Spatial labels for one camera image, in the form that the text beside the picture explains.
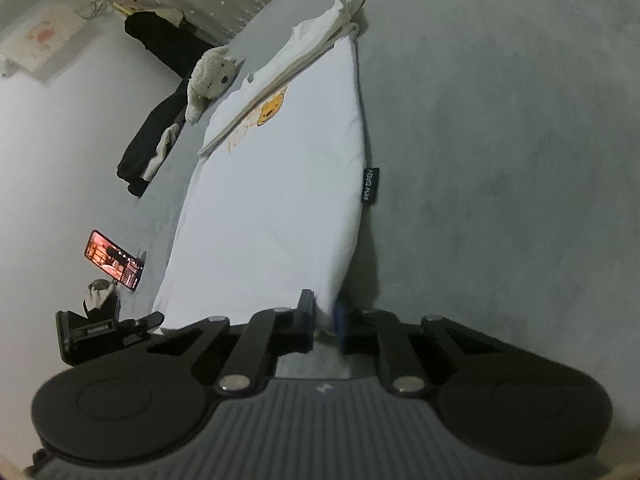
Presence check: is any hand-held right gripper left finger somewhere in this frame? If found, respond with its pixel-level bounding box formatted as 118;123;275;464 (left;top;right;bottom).
149;289;319;392

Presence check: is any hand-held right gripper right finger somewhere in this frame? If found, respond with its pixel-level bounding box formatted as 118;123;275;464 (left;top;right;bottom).
335;300;507;397

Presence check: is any smartphone with lit screen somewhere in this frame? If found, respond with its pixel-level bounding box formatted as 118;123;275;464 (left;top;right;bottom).
83;230;144;292

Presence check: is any black garment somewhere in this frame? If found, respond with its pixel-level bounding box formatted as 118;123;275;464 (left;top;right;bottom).
123;9;214;81
116;80;195;199

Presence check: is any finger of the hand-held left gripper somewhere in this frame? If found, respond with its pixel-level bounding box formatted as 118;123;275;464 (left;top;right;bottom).
117;311;166;343

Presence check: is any cream bear print garment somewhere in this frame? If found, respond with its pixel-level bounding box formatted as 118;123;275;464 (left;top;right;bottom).
198;0;362;159

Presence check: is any person's left hand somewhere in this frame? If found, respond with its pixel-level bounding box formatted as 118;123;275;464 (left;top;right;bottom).
82;279;122;323

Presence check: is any white shirt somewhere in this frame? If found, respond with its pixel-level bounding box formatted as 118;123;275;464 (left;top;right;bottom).
151;35;382;335

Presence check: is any white cloth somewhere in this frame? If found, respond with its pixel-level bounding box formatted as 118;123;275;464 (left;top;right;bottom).
140;122;182;182

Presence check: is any wall poster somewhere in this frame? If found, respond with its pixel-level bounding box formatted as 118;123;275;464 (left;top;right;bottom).
0;2;86;82

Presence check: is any grey bed sheet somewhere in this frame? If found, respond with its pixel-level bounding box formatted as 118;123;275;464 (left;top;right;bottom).
115;0;640;461

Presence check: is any white plush toy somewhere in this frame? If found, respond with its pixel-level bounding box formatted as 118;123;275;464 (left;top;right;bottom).
185;46;246;125

